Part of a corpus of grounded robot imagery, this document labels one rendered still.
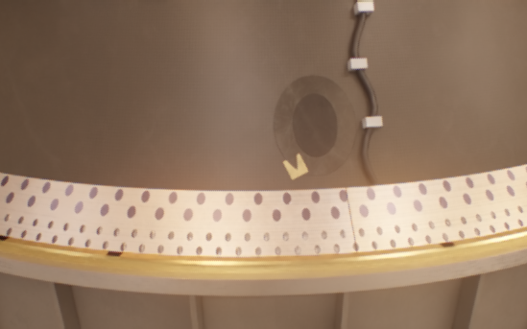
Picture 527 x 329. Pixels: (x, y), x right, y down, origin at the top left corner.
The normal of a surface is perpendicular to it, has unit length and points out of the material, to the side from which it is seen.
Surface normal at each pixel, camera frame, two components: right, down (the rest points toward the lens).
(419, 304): 0.21, 0.37
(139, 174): -0.12, -0.09
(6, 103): -0.33, -0.11
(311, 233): 0.04, -0.41
